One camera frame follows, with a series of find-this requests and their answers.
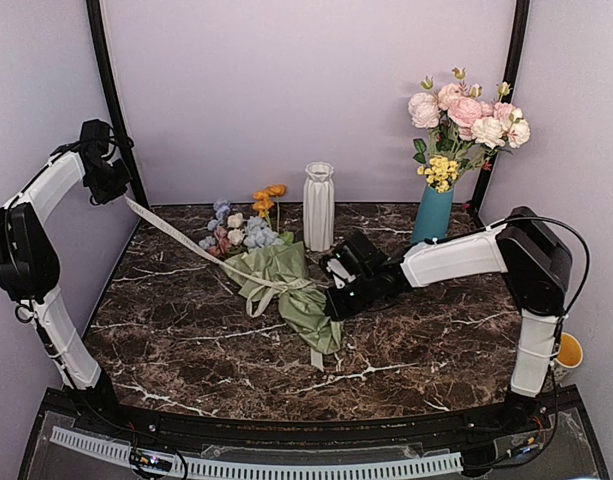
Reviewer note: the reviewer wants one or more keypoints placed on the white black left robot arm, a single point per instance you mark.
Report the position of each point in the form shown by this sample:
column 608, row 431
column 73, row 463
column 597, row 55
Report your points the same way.
column 29, row 264

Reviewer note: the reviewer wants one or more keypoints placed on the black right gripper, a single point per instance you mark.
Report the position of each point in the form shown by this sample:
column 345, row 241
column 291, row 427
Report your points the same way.
column 339, row 310

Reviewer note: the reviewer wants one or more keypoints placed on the yellow and pink flower bunch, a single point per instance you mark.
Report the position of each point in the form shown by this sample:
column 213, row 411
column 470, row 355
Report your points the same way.
column 464, row 132

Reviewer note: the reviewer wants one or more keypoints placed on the white ribbed vase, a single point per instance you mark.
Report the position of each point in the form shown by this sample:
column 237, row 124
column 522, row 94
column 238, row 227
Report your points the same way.
column 318, row 206

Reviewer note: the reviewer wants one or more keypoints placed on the white slotted cable duct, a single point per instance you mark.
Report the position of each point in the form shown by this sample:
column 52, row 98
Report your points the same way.
column 229, row 462

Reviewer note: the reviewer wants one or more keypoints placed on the white printed ribbon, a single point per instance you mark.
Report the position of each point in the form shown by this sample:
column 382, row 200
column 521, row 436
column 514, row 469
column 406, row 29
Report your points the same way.
column 186, row 242

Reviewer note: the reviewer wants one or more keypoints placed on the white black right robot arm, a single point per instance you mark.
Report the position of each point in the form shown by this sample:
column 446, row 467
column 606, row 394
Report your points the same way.
column 536, row 266

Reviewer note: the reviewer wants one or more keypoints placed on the blue orange flower bouquet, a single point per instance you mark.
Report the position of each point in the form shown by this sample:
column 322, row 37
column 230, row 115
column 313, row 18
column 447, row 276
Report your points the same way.
column 230, row 233

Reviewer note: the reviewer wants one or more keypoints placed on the black left frame post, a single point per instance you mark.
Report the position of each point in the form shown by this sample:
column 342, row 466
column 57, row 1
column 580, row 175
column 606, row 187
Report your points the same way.
column 106, row 75

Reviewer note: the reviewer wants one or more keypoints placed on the green wrapping paper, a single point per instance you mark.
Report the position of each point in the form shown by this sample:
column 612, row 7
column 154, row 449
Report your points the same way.
column 280, row 274

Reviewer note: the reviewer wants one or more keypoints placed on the white yellow mug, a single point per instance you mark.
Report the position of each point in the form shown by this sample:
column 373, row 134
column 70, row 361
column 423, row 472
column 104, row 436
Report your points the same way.
column 569, row 358

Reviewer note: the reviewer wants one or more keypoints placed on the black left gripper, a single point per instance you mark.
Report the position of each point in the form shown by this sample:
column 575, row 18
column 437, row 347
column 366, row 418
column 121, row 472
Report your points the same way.
column 123, row 178

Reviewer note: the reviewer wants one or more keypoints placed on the blue ceramic vase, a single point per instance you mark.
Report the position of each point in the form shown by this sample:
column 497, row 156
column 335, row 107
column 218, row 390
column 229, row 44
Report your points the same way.
column 433, row 215

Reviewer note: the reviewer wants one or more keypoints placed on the black front frame rail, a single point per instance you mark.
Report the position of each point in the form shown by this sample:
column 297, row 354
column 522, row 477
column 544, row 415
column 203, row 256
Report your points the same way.
column 189, row 432

